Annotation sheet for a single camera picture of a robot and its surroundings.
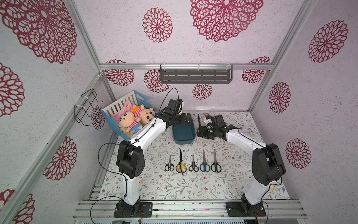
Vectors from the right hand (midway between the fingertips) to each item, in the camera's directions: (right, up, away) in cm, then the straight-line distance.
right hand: (200, 133), depth 92 cm
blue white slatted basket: (-49, +27, +18) cm, 59 cm away
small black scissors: (-20, -21, -2) cm, 29 cm away
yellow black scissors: (-13, -22, -4) cm, 25 cm away
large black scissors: (+10, -20, 0) cm, 22 cm away
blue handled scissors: (+3, -21, -2) cm, 22 cm away
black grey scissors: (-5, -22, -2) cm, 23 cm away
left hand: (-10, +10, -3) cm, 15 cm away
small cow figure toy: (-37, -28, -10) cm, 48 cm away
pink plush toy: (-51, +11, +3) cm, 53 cm away
